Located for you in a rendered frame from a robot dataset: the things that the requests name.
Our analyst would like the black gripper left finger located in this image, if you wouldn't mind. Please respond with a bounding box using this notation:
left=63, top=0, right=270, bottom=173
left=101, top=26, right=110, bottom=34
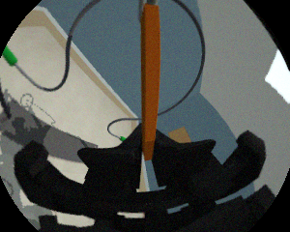
left=77, top=123, right=142, bottom=189

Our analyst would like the long orange handle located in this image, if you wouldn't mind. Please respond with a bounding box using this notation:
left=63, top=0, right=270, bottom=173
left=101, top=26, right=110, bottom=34
left=137, top=0, right=160, bottom=161

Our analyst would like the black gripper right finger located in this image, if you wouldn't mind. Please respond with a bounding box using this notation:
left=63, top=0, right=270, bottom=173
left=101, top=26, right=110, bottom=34
left=152, top=129, right=216, bottom=187

